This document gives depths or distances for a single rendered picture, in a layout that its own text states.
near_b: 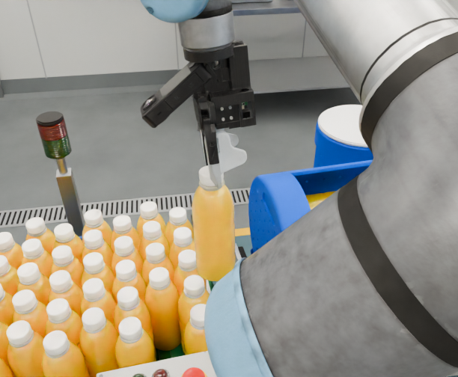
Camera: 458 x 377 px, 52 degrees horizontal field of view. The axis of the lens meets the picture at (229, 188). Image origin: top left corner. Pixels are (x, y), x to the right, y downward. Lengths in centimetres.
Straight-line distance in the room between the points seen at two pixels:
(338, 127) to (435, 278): 136
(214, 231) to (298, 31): 376
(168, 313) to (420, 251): 78
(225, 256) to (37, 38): 370
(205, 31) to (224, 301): 41
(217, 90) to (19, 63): 383
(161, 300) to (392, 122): 75
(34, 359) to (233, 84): 59
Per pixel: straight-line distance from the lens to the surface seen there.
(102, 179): 319
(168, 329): 101
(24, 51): 440
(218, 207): 74
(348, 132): 155
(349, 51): 31
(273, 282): 26
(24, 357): 93
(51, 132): 118
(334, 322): 24
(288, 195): 91
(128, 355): 88
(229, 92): 67
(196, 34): 63
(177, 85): 66
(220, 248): 78
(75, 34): 428
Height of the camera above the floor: 178
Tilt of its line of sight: 37 degrees down
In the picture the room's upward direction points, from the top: straight up
